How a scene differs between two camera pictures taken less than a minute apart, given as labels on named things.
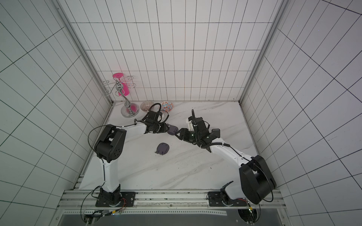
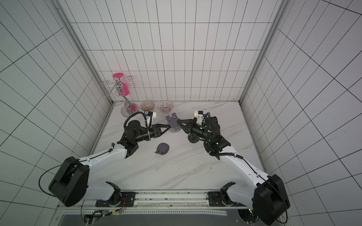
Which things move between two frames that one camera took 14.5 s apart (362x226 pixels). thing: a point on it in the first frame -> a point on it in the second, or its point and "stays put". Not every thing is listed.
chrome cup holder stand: [128, 110] stays put
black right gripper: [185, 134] -> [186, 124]
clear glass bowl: [145, 106] stays put
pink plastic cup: [125, 91] stays put
